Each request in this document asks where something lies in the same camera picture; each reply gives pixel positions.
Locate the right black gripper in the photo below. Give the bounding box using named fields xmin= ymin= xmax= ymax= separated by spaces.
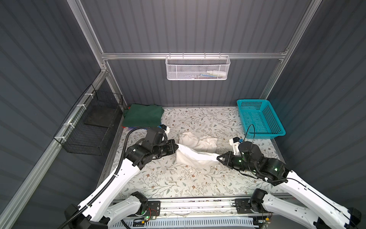
xmin=215 ymin=149 xmax=255 ymax=173

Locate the white wire mesh basket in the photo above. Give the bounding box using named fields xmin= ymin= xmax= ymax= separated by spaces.
xmin=165 ymin=55 xmax=231 ymax=81

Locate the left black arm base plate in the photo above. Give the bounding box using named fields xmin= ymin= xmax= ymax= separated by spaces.
xmin=135 ymin=200 xmax=161 ymax=217

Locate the white bottle in basket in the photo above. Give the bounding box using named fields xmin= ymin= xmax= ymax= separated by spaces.
xmin=206 ymin=70 xmax=227 ymax=78

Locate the white t shirt with print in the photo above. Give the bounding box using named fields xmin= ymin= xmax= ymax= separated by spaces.
xmin=175 ymin=132 xmax=219 ymax=169

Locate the white slotted cable duct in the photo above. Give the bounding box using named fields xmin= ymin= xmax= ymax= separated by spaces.
xmin=125 ymin=217 xmax=259 ymax=229

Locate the folded green t shirt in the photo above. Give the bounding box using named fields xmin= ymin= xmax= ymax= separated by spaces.
xmin=122 ymin=104 xmax=164 ymax=127

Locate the teal plastic basket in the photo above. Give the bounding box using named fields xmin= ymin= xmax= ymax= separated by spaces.
xmin=237 ymin=99 xmax=286 ymax=139

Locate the black wire mesh basket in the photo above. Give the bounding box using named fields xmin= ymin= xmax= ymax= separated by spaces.
xmin=54 ymin=87 xmax=124 ymax=156

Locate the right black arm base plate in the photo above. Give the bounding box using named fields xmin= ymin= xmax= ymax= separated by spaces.
xmin=232 ymin=198 xmax=267 ymax=214

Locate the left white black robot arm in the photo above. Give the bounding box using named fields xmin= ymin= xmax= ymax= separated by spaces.
xmin=59 ymin=125 xmax=178 ymax=229

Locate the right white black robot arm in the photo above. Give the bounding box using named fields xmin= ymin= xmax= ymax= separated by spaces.
xmin=217 ymin=137 xmax=362 ymax=229

